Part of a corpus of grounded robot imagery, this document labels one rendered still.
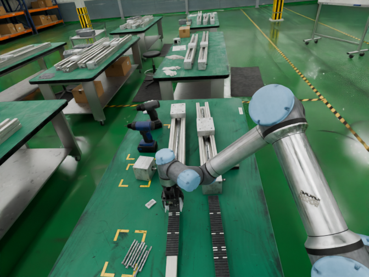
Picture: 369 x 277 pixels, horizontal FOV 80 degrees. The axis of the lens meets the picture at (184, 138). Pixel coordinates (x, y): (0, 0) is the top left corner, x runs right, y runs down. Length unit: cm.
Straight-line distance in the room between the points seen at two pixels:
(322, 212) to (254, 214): 57
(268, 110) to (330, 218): 28
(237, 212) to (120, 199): 60
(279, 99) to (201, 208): 71
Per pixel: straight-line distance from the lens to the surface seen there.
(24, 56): 524
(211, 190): 118
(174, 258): 99
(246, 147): 80
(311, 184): 60
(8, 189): 273
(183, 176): 78
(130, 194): 127
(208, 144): 141
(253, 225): 111
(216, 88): 282
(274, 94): 62
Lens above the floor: 169
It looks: 35 degrees down
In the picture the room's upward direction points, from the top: 6 degrees counter-clockwise
